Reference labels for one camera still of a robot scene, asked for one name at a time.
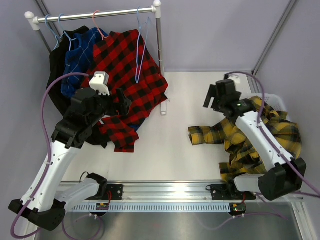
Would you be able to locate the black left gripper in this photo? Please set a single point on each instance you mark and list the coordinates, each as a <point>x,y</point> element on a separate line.
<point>122,107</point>

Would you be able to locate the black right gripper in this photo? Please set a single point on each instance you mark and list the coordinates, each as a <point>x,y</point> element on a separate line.
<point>211,94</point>

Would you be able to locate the red black checked shirt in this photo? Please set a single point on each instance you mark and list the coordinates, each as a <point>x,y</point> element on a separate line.
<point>116,55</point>

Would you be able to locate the light blue wire hanger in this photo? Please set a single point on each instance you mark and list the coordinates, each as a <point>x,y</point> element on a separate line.
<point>143,33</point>

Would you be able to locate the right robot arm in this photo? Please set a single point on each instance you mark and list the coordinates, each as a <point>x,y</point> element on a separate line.
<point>284,174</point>

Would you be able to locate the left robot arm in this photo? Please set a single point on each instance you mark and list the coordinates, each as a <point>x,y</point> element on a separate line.
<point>42,205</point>

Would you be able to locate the blue plaid shirt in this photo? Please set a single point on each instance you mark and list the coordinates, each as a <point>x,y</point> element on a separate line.
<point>79,59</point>

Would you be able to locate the blue hanger on rack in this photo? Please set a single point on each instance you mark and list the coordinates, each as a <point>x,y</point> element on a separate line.
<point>65,33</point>
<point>56,37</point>

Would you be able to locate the black garment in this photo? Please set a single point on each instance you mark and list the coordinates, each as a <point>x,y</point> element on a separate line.
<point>57,68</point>

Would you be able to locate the white perforated basket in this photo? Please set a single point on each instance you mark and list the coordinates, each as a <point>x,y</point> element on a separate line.
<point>274,101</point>

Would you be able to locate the metal clothes rack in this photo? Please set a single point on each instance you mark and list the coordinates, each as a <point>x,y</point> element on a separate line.
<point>156,9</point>

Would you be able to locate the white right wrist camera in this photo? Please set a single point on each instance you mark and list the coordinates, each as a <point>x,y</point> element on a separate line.
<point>234,77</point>

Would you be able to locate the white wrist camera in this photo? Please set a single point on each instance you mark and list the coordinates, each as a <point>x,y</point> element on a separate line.
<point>99,82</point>
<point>234,77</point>

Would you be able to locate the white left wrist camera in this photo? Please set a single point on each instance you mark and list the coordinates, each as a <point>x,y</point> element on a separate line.
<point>99,82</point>

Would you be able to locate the aluminium mounting rail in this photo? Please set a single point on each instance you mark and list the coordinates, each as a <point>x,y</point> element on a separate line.
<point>151,191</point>

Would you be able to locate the white slotted cable duct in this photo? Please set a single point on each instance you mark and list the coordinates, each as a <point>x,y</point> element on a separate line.
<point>169,207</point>

